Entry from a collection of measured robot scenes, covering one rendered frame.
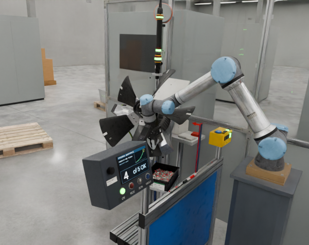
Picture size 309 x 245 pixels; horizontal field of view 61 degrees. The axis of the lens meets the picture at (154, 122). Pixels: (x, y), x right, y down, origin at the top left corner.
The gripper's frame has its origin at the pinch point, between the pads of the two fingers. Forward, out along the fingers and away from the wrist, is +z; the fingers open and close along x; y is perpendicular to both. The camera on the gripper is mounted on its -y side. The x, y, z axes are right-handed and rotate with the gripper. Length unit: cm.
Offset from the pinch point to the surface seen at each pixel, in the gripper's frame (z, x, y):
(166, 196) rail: 10.6, -23.6, -20.4
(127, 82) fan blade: -24, 46, 33
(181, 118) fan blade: -13.6, -10.2, 19.9
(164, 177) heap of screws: 16.2, -10.5, -4.4
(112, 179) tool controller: -34, -29, -54
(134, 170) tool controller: -30, -30, -43
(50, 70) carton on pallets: 172, 755, 353
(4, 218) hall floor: 87, 141, -68
